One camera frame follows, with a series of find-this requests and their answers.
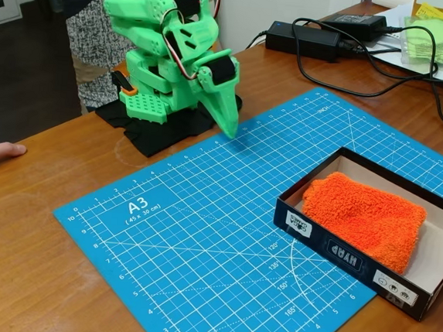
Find black orange table clamp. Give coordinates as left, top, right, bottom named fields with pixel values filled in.
left=108, top=70, right=140, bottom=99

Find large black power adapter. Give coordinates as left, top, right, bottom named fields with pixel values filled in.
left=263, top=19, right=343, bottom=63

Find person in speckled top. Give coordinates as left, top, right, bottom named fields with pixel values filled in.
left=41, top=0, right=206, bottom=122

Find white paper sheets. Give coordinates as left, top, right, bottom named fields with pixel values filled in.
left=353, top=2, right=443, bottom=84

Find white red servo cable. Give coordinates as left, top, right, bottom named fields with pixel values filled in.
left=157, top=0, right=222, bottom=84

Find black cardboard game box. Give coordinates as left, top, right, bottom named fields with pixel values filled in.
left=265, top=140, right=443, bottom=325

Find orange fluffy cloth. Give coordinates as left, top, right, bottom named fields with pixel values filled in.
left=295, top=168, right=431, bottom=278

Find plastic bag green parts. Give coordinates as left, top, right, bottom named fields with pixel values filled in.
left=398, top=14, right=443, bottom=70

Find black thin power cable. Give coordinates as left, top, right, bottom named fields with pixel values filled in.
left=375, top=25, right=443, bottom=126

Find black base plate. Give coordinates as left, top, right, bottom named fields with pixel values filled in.
left=90, top=82, right=245, bottom=166

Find blue cutting mat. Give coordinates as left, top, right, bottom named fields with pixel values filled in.
left=43, top=64, right=443, bottom=332

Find black looping power cable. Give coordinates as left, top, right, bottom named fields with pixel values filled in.
left=285, top=15, right=443, bottom=104

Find yellow sticky note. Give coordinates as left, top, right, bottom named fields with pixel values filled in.
left=416, top=1, right=443, bottom=24

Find flat black power adapter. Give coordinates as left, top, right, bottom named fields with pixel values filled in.
left=324, top=10, right=388, bottom=43

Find short black adapter cable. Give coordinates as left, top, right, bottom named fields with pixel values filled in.
left=245, top=28, right=270, bottom=52

